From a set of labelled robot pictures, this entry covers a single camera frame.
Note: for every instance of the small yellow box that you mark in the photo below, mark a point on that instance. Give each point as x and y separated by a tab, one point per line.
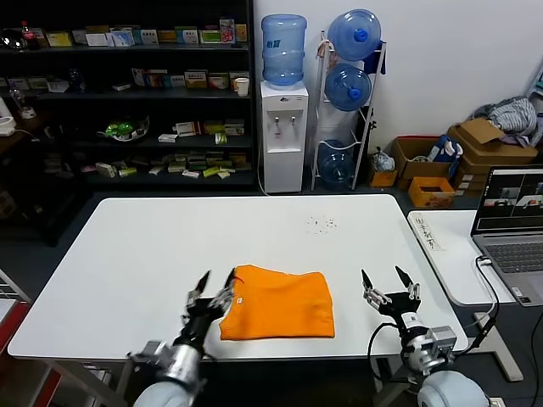
382	178

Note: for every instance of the open brown cardboard box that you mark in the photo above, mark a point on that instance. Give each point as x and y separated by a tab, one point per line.
418	165

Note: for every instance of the cardboard box with open flap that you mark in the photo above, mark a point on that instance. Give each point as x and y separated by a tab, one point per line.
495	152

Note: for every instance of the black clamp stand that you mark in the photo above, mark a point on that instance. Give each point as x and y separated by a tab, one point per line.
370	127

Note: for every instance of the blue and white bag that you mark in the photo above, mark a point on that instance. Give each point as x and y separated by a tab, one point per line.
444	150

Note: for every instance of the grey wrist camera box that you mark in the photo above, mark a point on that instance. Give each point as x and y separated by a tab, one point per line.
443	341
152	352

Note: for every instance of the white water dispenser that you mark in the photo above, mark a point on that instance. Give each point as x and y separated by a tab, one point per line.
283	161

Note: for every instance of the small green box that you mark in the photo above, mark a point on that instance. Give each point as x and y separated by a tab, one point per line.
220	138

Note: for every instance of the pale green plastic item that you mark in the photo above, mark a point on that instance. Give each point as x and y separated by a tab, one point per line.
539	91

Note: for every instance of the red and yellow box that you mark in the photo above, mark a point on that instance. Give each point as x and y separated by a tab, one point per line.
218	81

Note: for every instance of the light green box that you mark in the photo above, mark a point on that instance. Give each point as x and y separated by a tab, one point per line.
210	37

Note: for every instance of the flat white box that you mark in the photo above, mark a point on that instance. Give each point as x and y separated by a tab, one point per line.
168	138
121	86

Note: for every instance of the white and pink box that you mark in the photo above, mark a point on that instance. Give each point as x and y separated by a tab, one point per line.
190	174

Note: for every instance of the beige hanging cloth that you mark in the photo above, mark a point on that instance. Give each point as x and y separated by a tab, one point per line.
323	51

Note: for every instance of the white box blue stripe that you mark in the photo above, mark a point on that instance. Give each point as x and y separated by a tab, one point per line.
138	77

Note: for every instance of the pale green box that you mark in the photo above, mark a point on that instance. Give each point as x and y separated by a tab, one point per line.
18	83
38	82

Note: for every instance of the red and white box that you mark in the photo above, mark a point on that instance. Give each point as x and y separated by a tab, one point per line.
187	129

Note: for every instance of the green and yellow box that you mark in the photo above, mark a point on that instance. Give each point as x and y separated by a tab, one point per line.
213	126

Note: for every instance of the stacked flat cardboard boxes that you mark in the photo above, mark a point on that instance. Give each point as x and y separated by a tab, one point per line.
469	180

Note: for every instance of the cola bottle red cap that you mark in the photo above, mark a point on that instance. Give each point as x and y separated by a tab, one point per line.
29	38

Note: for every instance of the black shelf unit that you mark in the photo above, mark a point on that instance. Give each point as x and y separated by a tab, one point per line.
168	95

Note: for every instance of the white paper cup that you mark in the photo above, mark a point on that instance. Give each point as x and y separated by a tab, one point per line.
242	87

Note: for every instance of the scattered small crumbs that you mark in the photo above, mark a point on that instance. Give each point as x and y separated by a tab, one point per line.
321	224

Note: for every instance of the white box red print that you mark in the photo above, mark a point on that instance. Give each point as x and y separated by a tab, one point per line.
177	81

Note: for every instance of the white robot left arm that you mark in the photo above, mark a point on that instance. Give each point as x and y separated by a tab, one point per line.
169	394

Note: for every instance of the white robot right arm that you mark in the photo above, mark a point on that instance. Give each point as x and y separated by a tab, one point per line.
449	390

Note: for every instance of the white kitchen appliance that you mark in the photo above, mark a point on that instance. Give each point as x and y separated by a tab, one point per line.
5	125

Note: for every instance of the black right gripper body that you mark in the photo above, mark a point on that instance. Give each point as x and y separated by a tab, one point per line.
401	305

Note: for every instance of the white open box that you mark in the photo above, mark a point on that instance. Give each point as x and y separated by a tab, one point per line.
58	85

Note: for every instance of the crumpled plastic bag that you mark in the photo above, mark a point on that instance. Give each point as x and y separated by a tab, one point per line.
382	161

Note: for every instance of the white box yellow edge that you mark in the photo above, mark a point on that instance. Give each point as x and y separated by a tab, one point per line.
106	169

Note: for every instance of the small white box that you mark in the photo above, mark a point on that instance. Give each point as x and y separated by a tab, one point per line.
155	171

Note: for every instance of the tall pink colourful box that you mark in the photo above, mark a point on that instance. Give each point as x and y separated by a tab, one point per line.
227	31

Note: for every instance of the purple bottle white base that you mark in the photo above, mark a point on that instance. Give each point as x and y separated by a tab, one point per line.
26	111

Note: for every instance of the blue and white box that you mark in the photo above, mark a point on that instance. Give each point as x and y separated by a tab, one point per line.
122	38

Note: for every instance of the blue water jug with sticker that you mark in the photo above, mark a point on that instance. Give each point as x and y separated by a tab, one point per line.
283	55

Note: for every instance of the grey laptop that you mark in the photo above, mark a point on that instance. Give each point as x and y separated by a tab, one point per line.
517	254

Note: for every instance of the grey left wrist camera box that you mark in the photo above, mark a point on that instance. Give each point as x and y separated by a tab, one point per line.
152	352

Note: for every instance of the plain white box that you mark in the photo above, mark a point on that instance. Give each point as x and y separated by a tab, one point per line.
97	39

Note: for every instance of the lime green box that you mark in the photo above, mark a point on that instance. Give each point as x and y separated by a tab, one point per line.
211	172
127	172

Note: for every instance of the shiny dark round object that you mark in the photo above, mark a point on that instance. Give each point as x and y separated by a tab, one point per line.
11	41

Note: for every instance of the blue bottle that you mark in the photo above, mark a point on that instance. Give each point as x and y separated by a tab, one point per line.
77	81

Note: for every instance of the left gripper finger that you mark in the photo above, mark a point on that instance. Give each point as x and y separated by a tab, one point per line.
199	292
225	297

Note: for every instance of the blue hanging cloth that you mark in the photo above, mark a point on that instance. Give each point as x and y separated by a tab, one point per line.
372	61

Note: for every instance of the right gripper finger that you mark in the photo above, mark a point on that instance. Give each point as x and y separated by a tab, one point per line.
375	299
411	290

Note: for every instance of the orange t-shirt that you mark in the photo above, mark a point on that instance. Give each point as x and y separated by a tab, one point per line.
280	305

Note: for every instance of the orange and white box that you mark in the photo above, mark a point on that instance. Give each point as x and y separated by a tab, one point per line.
195	79

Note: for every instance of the bowl with green items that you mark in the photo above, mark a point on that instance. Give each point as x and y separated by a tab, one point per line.
121	129

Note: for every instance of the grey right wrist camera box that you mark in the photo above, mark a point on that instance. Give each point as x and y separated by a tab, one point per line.
443	341

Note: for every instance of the pile of grey clothes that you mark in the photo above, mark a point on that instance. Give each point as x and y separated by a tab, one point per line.
512	114

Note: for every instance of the red and white cart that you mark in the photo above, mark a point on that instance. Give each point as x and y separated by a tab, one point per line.
11	322

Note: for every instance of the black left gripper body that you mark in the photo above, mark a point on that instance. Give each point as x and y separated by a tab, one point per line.
199	322

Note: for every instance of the red and orange box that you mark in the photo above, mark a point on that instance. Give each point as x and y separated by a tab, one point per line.
155	79

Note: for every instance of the large yellow box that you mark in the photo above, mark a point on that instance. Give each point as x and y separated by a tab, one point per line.
431	197

